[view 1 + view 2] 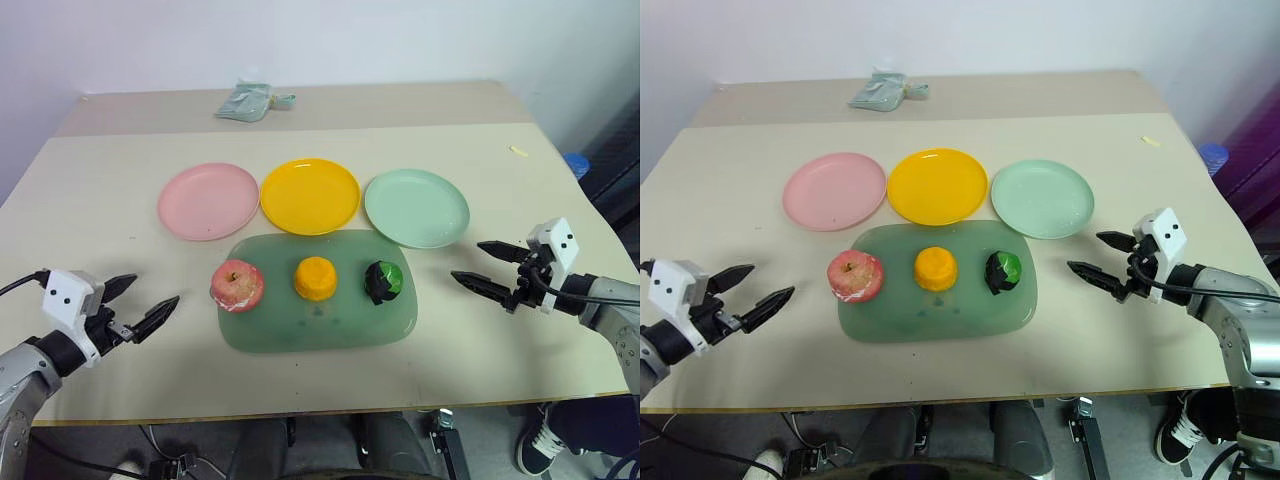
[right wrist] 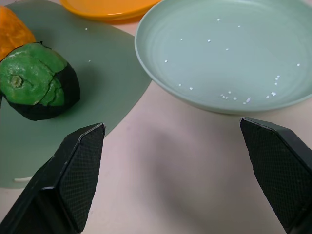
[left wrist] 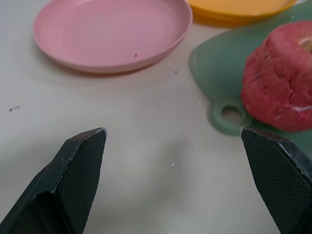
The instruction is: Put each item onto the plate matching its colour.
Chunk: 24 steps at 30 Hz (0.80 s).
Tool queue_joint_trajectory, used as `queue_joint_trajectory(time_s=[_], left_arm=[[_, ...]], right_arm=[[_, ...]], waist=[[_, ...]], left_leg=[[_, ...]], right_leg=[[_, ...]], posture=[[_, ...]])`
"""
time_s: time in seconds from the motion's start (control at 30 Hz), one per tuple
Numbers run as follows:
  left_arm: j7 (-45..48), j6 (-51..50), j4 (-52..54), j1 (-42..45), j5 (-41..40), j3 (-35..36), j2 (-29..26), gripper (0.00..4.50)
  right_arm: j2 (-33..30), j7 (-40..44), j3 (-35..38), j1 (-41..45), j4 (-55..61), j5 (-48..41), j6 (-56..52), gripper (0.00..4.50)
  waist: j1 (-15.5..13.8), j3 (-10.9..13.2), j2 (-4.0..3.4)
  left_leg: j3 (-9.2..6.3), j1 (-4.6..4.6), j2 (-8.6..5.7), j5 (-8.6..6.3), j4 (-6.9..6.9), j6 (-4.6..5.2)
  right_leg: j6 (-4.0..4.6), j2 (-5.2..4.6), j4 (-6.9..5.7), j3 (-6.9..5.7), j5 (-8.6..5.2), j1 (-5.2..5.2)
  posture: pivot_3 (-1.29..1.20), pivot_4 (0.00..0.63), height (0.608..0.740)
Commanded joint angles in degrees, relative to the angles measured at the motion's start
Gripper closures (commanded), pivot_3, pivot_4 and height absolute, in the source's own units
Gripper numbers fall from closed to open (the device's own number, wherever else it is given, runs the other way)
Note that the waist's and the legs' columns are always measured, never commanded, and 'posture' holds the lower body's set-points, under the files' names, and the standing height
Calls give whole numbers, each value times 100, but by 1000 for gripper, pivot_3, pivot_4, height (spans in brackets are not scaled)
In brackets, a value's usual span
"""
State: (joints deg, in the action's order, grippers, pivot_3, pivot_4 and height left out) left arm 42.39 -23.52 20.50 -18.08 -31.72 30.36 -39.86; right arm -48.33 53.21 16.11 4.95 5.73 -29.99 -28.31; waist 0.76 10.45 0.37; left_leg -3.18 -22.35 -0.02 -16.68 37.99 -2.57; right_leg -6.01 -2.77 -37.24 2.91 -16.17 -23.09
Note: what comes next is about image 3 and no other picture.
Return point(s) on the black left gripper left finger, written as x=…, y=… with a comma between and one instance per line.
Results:
x=73, y=180

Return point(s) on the green cutting board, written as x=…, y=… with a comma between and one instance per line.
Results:
x=219, y=63

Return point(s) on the yellow plate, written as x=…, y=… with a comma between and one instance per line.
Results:
x=234, y=11

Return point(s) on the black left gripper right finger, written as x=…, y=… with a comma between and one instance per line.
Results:
x=280, y=175

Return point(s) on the pink plate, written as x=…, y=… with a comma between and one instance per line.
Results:
x=109, y=34

